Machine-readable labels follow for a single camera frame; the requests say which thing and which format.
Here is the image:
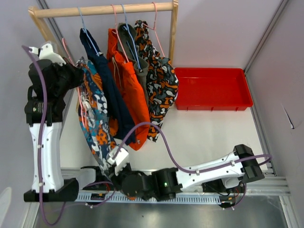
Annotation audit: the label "light blue hanger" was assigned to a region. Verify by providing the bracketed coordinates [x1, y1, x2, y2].
[77, 7, 100, 57]
[121, 4, 143, 72]

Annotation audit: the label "pink hanger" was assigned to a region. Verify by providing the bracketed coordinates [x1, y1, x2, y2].
[61, 38, 87, 127]
[142, 1, 166, 58]
[111, 4, 129, 63]

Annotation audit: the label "navy blue shorts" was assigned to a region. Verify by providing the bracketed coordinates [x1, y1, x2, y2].
[79, 29, 135, 140]

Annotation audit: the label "colourful graphic print shorts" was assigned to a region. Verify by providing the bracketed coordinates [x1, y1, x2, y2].
[76, 58, 116, 176]

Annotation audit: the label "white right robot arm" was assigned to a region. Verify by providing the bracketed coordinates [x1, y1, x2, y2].
[106, 144, 265, 201]

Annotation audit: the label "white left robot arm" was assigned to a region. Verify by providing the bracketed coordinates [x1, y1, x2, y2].
[23, 59, 103, 202]

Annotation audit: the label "olive grey shorts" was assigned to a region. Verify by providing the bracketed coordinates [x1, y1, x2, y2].
[117, 23, 149, 103]

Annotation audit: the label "orange black camouflage shorts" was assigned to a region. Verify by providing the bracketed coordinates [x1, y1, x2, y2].
[134, 20, 179, 128]

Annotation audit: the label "wooden clothes rack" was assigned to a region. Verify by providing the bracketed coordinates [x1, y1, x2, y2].
[28, 0, 179, 59]

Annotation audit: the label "red plastic tray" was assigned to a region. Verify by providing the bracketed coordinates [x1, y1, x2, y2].
[175, 67, 253, 111]

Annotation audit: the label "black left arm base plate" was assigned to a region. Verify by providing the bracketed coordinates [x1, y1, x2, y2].
[83, 181, 113, 191]

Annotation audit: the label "white slotted cable duct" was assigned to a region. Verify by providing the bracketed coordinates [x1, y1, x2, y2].
[75, 192, 221, 205]

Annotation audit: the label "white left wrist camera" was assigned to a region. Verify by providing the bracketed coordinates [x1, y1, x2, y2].
[29, 41, 67, 66]

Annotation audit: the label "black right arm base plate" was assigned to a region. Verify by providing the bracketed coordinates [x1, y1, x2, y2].
[201, 180, 245, 196]

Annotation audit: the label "aluminium mounting rail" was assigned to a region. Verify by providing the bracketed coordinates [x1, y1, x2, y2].
[59, 168, 292, 197]

